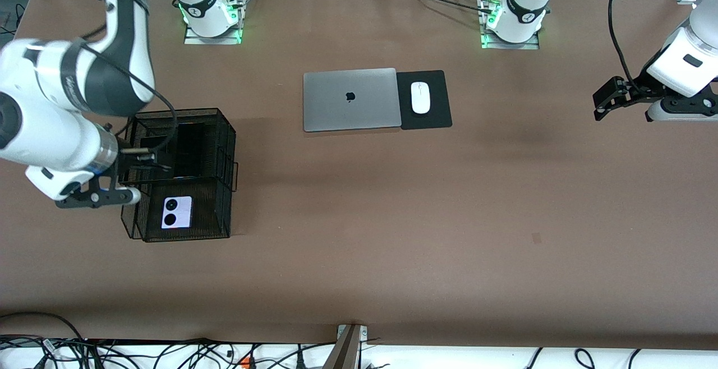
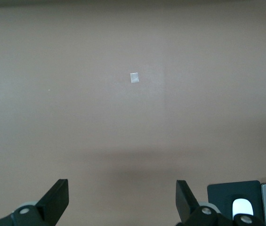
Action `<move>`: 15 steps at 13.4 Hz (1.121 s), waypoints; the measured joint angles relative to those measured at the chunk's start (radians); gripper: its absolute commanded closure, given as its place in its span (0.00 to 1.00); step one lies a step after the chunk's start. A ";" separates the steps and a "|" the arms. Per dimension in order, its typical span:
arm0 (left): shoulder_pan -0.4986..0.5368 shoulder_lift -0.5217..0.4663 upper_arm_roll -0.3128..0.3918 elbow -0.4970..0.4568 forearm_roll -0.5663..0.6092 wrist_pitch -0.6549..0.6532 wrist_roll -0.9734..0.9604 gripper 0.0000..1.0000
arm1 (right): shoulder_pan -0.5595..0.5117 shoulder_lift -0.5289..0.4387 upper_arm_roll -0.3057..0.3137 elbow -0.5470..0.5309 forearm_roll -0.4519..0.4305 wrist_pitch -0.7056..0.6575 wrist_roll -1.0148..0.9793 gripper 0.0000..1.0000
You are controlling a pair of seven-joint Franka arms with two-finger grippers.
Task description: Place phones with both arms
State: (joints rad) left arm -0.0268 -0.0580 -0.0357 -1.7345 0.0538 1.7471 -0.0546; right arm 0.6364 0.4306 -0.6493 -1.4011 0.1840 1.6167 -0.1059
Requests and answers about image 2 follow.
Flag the small tape patch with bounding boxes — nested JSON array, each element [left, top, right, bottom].
[[129, 72, 140, 84]]

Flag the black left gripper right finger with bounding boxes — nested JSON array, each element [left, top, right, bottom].
[[176, 180, 265, 226]]

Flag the white computer mouse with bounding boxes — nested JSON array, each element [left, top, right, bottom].
[[232, 199, 254, 218]]

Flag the black mouse pad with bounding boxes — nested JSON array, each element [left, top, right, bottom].
[[207, 180, 264, 226]]

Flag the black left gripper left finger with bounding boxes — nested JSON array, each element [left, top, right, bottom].
[[0, 178, 69, 226]]

